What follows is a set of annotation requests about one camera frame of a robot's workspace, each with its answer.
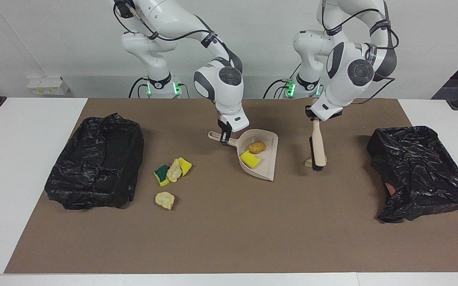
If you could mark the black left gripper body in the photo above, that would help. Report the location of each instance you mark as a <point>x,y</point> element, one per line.
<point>309,112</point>

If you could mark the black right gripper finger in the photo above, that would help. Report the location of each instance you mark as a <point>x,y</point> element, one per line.
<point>222,136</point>
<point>228,139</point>

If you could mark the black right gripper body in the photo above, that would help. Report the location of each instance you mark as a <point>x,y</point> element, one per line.
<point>222,125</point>

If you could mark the green yellow sponge piece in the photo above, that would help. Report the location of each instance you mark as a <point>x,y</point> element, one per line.
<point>160,174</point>
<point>249,159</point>

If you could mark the orange brown foam lump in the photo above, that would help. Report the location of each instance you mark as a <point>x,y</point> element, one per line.
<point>257,147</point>

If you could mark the beige hand brush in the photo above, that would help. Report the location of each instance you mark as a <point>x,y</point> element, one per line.
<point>319,149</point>

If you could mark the beige plastic dustpan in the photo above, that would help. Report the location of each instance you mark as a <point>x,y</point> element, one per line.
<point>266,163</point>

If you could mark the beige foam lump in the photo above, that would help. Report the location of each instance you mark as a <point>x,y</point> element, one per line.
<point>174,171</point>
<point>164,200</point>

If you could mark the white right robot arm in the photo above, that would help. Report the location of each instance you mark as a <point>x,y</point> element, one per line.
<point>221,91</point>

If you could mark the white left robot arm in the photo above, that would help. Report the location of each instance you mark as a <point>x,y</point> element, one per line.
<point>352,71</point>

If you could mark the pink plastic bin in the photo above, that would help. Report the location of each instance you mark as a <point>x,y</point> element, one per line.
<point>391,189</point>

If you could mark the black bag lined bin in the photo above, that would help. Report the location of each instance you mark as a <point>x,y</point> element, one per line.
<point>420,171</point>
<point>94,167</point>

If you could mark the brown table mat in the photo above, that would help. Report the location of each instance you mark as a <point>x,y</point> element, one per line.
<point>229,238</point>

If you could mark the white wall socket box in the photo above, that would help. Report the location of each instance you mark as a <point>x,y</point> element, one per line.
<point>46,85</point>

